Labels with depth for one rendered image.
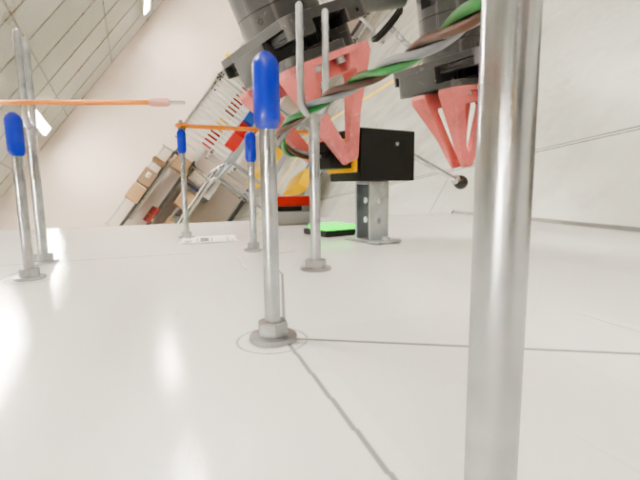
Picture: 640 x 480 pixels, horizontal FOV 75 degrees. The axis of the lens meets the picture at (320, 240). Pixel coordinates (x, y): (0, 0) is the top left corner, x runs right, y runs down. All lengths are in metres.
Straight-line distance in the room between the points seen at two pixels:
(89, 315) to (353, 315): 0.10
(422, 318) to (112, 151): 8.34
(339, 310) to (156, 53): 8.87
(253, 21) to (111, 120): 8.29
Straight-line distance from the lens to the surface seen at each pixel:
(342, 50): 0.30
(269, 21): 0.30
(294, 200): 0.51
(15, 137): 0.27
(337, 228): 0.39
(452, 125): 0.42
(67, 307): 0.20
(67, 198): 8.40
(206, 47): 9.19
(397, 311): 0.16
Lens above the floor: 1.23
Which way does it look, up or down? 20 degrees down
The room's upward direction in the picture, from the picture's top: 55 degrees counter-clockwise
